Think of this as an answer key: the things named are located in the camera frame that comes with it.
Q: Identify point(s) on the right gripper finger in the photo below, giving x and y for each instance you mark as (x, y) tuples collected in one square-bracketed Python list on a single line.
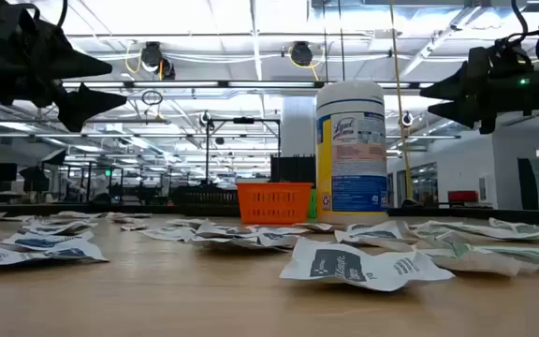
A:
[(459, 114), (452, 84)]

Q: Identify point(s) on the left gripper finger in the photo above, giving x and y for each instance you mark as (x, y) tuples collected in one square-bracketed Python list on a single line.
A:
[(87, 105), (77, 65)]

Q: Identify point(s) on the grey white antiseptic towelette packet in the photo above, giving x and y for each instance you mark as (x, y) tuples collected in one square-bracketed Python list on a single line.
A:
[(170, 233), (339, 264), (276, 239), (222, 230), (237, 243), (372, 234), (431, 225), (281, 229), (317, 227), (358, 226)]

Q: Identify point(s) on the Lysol wipes canister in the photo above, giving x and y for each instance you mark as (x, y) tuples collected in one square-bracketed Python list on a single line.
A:
[(351, 154)]

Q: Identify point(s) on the small black ceiling reel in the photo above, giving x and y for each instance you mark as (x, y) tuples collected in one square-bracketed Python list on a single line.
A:
[(406, 118), (205, 118)]

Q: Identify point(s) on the red box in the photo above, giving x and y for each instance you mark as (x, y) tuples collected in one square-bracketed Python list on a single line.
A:
[(462, 196)]

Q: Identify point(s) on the black plastic basket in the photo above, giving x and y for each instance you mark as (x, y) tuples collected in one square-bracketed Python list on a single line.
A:
[(208, 196)]

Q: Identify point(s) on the green plastic basket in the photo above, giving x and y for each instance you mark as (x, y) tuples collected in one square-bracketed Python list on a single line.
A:
[(313, 203)]

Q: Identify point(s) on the black perforated long box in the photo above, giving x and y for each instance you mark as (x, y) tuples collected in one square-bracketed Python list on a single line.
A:
[(293, 169)]

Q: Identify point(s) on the orange plastic basket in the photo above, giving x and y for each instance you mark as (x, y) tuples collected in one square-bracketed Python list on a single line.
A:
[(274, 203)]

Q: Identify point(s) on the black rack frame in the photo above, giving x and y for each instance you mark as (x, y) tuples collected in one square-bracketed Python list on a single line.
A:
[(243, 120)]

